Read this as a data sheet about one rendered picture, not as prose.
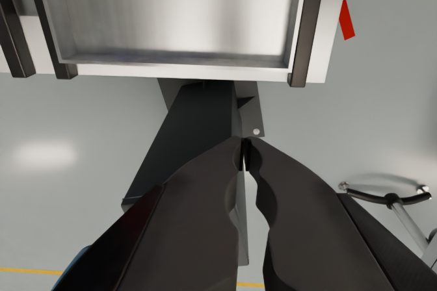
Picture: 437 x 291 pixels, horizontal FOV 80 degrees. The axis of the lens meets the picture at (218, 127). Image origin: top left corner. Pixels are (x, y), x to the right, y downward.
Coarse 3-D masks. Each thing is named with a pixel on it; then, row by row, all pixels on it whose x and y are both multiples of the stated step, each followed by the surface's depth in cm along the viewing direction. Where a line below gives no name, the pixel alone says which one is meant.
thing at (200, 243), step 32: (192, 160) 10; (224, 160) 10; (192, 192) 8; (224, 192) 9; (160, 224) 7; (192, 224) 7; (224, 224) 7; (160, 256) 6; (192, 256) 7; (224, 256) 7; (128, 288) 6; (160, 288) 6; (192, 288) 6; (224, 288) 6
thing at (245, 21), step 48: (48, 0) 27; (96, 0) 29; (144, 0) 29; (192, 0) 29; (240, 0) 29; (288, 0) 28; (96, 48) 32; (144, 48) 32; (192, 48) 31; (240, 48) 31; (288, 48) 29
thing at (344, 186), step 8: (344, 184) 149; (352, 192) 144; (360, 192) 143; (424, 192) 144; (368, 200) 141; (376, 200) 140; (384, 200) 139; (392, 200) 137; (400, 200) 137; (408, 200) 139; (416, 200) 140; (424, 200) 142
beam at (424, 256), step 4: (436, 232) 106; (436, 236) 105; (432, 240) 107; (436, 240) 105; (432, 244) 107; (436, 244) 105; (428, 248) 110; (432, 248) 107; (436, 248) 105; (424, 252) 112; (428, 252) 110; (432, 252) 107; (436, 252) 105; (424, 256) 112; (428, 256) 109; (432, 256) 107; (436, 256) 105; (424, 260) 111; (428, 260) 109; (432, 260) 107; (436, 260) 105; (428, 264) 109; (432, 264) 107; (436, 264) 105; (432, 268) 107; (436, 268) 105; (436, 272) 105
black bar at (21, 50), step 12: (0, 0) 28; (0, 12) 29; (12, 12) 30; (0, 24) 29; (12, 24) 30; (0, 36) 30; (12, 36) 30; (12, 48) 31; (24, 48) 32; (12, 60) 31; (24, 60) 32; (12, 72) 32; (24, 72) 32
